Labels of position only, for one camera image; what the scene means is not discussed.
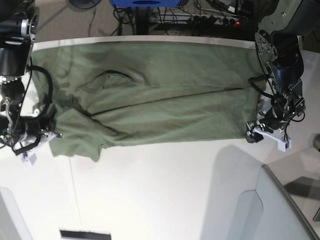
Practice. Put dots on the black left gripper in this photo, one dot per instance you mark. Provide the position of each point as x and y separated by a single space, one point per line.
274 119

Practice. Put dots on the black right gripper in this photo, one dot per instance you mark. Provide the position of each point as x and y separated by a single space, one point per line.
31 128

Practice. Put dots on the green t-shirt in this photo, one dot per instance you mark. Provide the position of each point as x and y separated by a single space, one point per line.
130 93

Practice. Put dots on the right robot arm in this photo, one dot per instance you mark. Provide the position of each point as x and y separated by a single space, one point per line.
18 25

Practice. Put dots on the black power strip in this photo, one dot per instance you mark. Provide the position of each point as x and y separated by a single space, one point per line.
215 20

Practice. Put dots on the blue box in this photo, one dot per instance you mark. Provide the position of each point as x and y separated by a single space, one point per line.
145 3

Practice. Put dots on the black table leg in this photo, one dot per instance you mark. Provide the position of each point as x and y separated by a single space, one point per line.
142 16

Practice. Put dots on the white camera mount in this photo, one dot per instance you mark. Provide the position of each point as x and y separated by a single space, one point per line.
281 136
32 145

